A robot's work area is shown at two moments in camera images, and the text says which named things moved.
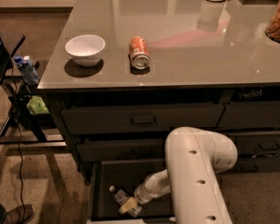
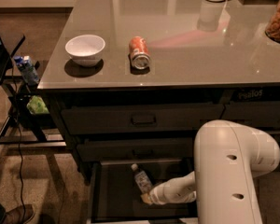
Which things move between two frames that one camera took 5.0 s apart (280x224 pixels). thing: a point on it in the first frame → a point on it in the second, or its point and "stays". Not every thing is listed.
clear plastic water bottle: (121, 196) → (142, 179)
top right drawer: (259, 114) stays
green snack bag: (36, 105) stays
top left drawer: (141, 119) stays
